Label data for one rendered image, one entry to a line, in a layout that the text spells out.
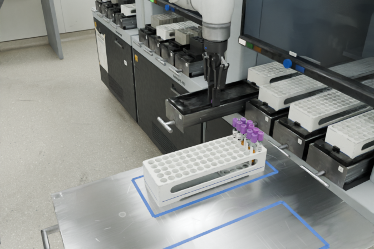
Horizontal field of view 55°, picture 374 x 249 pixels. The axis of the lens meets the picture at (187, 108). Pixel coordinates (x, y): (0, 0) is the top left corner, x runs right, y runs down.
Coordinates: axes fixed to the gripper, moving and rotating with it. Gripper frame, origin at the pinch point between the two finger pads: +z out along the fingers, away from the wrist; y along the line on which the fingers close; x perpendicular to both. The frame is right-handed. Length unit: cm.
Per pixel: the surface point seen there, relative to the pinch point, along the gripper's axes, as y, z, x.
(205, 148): -30.6, -3.8, 22.5
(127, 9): 126, -2, -16
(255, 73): 4.7, -1.7, -21.7
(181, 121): -1.1, 6.5, 13.5
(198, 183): -35.5, 1.9, 27.3
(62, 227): -33, 2, 59
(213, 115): -2.2, 6.8, 1.1
